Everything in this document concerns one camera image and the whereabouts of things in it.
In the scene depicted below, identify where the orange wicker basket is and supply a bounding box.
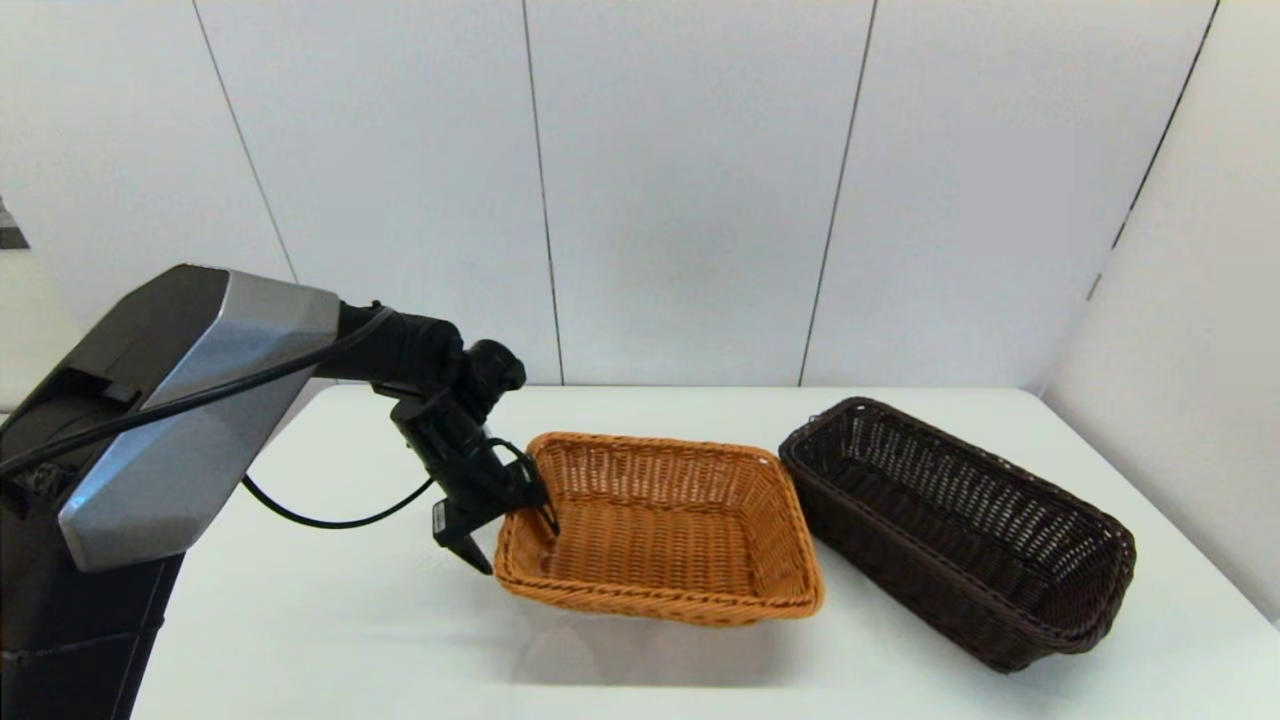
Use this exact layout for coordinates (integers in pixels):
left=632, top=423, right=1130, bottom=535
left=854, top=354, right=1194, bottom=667
left=493, top=432, right=826, bottom=628

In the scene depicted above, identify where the dark brown wicker basket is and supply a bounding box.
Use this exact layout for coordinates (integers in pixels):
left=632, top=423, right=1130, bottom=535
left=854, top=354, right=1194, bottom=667
left=778, top=397, right=1138, bottom=674

